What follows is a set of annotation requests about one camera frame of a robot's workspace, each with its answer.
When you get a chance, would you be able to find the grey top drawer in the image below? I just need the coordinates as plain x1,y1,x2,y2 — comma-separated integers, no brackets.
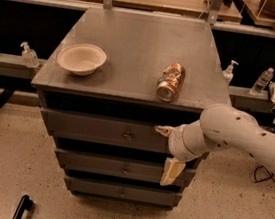
41,108,169,154

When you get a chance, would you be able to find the black cable on floor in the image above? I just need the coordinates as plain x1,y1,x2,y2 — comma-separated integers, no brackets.
251,163,275,190

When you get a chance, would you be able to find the grey bottom drawer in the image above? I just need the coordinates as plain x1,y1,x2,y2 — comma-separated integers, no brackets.
64,176,182,208

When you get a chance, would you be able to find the crushed gold soda can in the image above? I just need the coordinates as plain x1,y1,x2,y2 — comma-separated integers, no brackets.
156,63,186,102

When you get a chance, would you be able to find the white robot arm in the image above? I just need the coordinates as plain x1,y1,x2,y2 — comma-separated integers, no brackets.
155,104,275,186

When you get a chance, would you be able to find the grey drawer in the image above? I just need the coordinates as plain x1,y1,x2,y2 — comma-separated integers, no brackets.
64,176,182,208
52,147,199,190
41,108,169,154

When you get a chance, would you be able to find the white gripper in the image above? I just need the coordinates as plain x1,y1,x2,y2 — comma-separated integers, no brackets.
154,124,202,186

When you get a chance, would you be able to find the black object on floor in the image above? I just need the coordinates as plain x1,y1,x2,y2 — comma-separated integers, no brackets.
12,195,33,219

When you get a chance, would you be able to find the clear plastic water bottle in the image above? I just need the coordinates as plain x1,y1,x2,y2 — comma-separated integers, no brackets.
250,67,274,96

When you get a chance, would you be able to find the grey drawer cabinet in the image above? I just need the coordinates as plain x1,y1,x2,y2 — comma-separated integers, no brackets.
16,0,246,217

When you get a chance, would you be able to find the right white sanitizer pump bottle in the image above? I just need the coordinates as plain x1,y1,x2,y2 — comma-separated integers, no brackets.
222,59,237,84

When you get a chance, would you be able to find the left clear sanitizer pump bottle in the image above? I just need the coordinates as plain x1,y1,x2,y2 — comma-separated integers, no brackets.
21,41,40,68

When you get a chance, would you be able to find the grey middle drawer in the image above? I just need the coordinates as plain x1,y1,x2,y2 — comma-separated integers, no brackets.
52,147,199,190

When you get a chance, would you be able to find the white paper bowl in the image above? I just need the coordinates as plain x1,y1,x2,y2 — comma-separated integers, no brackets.
56,44,107,76

